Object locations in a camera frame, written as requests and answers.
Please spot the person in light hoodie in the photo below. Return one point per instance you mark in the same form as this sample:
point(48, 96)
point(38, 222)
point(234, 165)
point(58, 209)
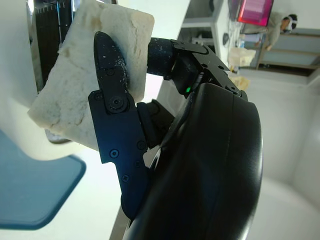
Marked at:
point(275, 27)

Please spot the white two-slot toaster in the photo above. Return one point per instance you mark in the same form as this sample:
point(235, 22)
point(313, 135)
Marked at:
point(12, 75)

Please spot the white office desk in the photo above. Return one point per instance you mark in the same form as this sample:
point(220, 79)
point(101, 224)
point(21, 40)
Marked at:
point(220, 15)

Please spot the white bread slice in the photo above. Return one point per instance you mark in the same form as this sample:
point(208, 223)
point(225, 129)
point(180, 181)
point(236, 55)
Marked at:
point(75, 100)

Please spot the black laptop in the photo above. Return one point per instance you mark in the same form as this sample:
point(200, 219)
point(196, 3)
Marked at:
point(255, 11)

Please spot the blue plastic tray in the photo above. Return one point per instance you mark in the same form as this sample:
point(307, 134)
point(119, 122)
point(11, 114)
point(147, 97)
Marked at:
point(30, 187)

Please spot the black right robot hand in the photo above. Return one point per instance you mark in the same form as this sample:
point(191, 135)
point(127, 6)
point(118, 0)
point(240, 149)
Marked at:
point(205, 162)

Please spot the black computer mouse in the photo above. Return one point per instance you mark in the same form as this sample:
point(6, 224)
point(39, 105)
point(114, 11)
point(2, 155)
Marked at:
point(225, 38)

